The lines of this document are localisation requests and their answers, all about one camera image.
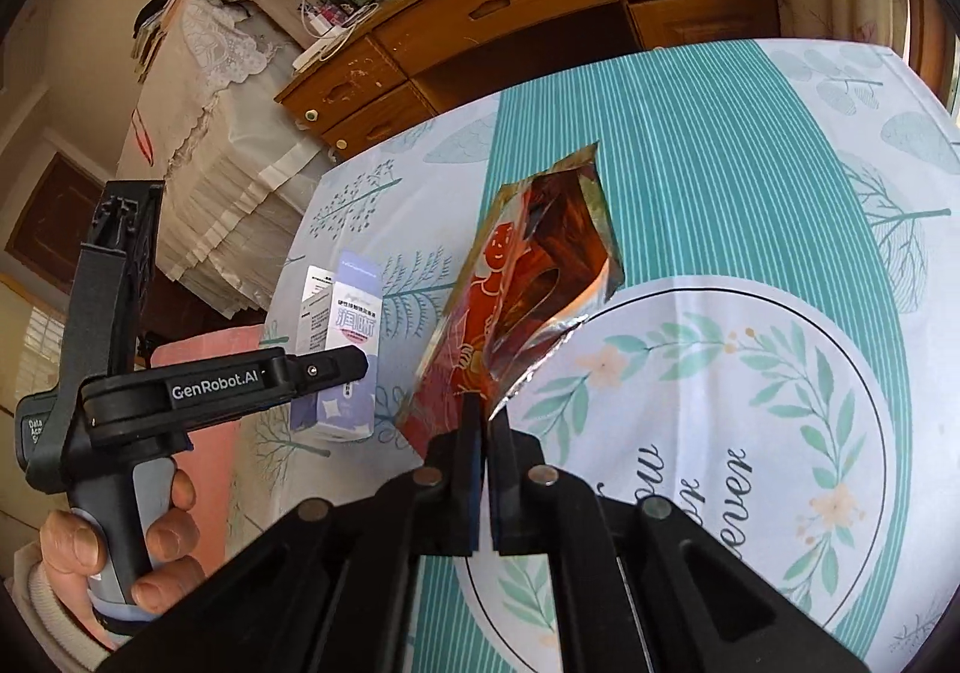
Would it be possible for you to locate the wooden desk with drawers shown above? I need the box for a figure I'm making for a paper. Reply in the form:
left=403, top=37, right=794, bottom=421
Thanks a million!
left=275, top=0, right=781, bottom=161

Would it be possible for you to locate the orange foil heat-patch pouch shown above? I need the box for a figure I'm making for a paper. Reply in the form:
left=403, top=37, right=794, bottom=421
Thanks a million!
left=395, top=143, right=623, bottom=455

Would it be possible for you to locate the person's left hand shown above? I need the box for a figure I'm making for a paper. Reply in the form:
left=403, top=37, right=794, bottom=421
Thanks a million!
left=39, top=470, right=205, bottom=627

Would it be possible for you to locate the white purple carton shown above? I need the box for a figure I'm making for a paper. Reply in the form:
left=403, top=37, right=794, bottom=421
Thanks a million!
left=290, top=251, right=382, bottom=442

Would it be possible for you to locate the blue white patterned tablecloth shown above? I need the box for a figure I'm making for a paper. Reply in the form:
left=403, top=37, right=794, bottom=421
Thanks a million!
left=226, top=40, right=958, bottom=671

